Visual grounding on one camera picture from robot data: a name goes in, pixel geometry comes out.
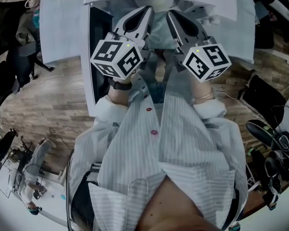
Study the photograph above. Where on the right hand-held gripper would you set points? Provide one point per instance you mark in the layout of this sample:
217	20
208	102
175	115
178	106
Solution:
214	56

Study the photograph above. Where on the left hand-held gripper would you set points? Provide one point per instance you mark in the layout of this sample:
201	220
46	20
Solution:
110	54

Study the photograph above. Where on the pale cream dough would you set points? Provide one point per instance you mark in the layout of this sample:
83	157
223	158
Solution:
160	2

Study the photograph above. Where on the person's left forearm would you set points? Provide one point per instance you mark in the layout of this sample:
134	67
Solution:
119	95

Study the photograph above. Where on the person's right forearm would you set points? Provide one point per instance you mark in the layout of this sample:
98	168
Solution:
202	88

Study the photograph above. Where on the white plastic object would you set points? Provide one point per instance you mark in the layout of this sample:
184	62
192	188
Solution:
207	16

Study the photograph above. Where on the black wrist band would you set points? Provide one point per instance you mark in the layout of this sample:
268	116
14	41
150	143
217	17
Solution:
120	86

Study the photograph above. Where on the blue jeans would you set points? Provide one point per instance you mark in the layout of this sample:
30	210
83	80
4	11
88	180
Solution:
159	93

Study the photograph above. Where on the white face mask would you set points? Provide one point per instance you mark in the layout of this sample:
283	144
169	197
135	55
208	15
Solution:
31	3

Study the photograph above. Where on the olive bag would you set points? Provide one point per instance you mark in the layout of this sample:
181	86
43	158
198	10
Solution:
26	32

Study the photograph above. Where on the white striped shirt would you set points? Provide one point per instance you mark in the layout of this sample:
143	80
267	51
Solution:
183	141

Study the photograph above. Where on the black office chair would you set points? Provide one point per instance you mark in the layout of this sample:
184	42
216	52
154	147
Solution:
4	56

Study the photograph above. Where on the black equipment bundle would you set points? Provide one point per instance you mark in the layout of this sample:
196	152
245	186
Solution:
272	167

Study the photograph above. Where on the person's chest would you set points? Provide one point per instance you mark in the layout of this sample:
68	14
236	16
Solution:
171	206

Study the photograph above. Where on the small teal object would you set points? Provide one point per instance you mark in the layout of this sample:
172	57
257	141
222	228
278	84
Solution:
62	197

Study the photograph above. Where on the white desk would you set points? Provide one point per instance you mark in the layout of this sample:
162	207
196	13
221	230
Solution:
50	208

